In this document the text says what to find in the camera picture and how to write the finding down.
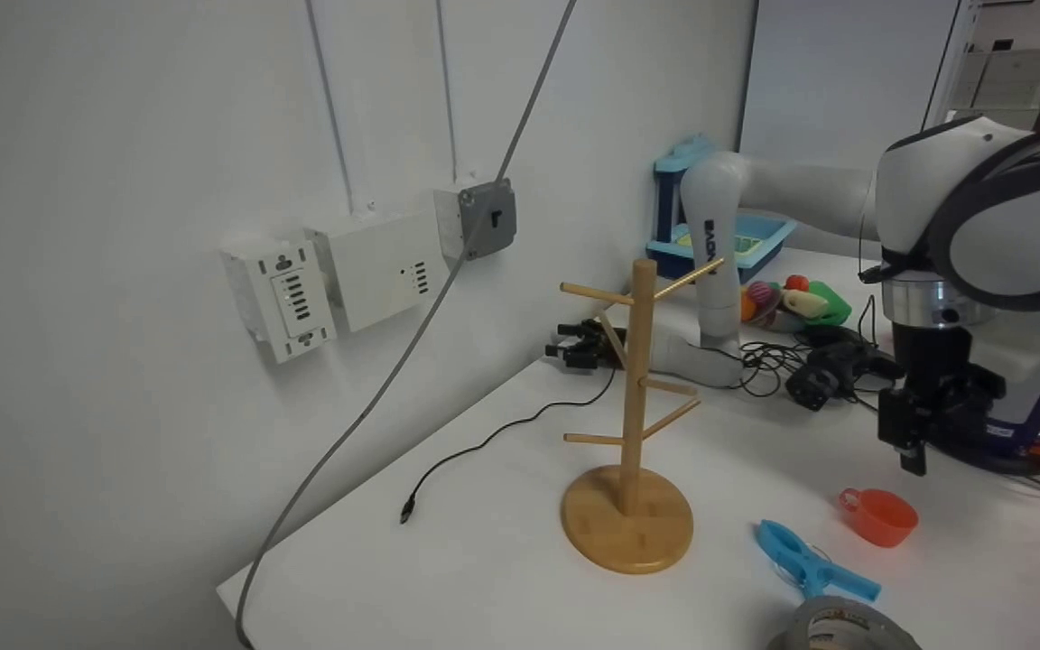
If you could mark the wooden mug tree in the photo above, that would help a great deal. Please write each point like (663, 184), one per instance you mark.
(631, 506)

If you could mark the green plastic toy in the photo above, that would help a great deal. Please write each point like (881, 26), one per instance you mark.
(816, 306)

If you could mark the white wall conduit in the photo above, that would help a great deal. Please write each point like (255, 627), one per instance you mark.
(330, 109)
(450, 92)

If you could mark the white black Franka arm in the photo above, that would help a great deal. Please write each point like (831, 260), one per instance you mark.
(991, 202)

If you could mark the blue toy storage box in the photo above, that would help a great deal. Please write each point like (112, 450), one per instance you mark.
(719, 235)

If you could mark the orange plastic cup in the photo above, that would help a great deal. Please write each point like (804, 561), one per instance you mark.
(877, 515)

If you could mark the large white wall box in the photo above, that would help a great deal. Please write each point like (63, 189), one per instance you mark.
(378, 269)

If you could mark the grey duct tape roll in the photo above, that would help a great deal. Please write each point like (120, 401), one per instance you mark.
(838, 630)

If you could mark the small white socket box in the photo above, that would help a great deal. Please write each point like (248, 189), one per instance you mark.
(284, 293)

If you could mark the blue plastic clamp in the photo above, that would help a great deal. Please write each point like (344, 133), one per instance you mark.
(811, 564)

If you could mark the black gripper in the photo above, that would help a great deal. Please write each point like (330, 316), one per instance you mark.
(936, 357)

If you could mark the grey junction box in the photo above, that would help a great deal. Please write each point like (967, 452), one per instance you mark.
(480, 219)

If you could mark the striped toy ball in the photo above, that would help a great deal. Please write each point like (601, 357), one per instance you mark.
(759, 301)

